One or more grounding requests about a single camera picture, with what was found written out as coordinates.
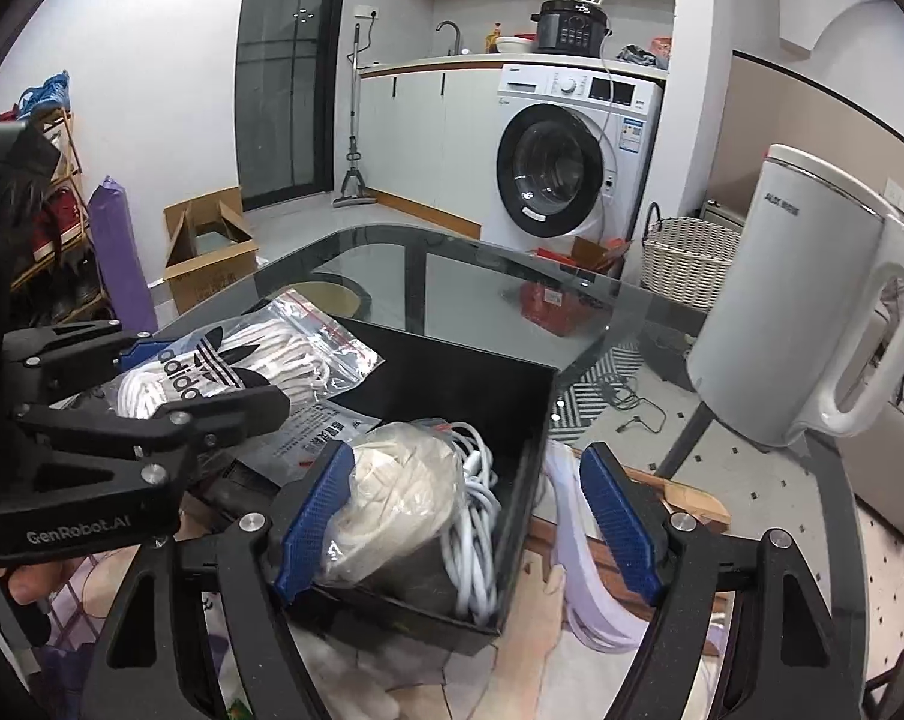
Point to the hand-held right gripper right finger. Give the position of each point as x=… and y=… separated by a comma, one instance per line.
x=620, y=525

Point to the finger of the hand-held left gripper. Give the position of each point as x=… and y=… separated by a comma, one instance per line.
x=197, y=420
x=140, y=351

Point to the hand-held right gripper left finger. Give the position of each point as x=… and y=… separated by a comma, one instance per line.
x=313, y=517

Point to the white printed sachet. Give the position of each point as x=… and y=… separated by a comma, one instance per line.
x=309, y=427

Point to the zip bag of white laces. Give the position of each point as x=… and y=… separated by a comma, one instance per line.
x=272, y=349

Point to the black box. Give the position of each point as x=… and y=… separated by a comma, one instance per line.
x=452, y=390

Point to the person's left hand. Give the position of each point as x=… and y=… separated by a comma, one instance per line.
x=24, y=581

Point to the purple yoga mat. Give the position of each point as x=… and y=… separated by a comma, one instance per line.
x=122, y=262

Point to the large cardboard box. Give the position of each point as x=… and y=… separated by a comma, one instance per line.
x=204, y=277

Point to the patterned floor rug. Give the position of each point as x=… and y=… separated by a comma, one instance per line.
x=579, y=397

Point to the printed table mat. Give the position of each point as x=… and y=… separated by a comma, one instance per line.
x=527, y=637

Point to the round beige stool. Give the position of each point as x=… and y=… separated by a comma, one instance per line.
x=324, y=296

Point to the wooden shoe rack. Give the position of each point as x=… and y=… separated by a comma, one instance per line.
x=65, y=187

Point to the red box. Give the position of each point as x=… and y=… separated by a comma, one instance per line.
x=560, y=307

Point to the mop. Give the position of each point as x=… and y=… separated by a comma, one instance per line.
x=354, y=199

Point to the small brown cardboard box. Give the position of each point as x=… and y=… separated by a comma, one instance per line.
x=598, y=255

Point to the wicker basket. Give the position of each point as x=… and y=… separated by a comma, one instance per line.
x=688, y=262

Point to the blue shoes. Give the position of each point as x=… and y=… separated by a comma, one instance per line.
x=47, y=94

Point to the white electric kettle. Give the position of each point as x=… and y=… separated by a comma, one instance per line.
x=781, y=300

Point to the dark glass door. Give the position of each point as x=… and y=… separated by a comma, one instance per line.
x=287, y=90

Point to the white kitchen cabinet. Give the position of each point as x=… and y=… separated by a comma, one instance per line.
x=414, y=135

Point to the white washing machine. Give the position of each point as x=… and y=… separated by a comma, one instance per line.
x=557, y=86

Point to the kitchen faucet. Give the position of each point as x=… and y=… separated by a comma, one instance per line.
x=458, y=41

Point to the yellow bottle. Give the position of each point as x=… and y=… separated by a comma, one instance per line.
x=491, y=41

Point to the crumpled grey cloth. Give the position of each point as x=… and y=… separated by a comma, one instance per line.
x=635, y=56

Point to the pink bag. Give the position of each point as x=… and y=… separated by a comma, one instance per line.
x=662, y=46

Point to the white bowl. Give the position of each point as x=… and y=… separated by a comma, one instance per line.
x=513, y=45

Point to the black pressure cooker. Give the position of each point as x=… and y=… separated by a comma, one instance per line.
x=572, y=30

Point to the wall switch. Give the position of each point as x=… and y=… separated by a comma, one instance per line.
x=900, y=196

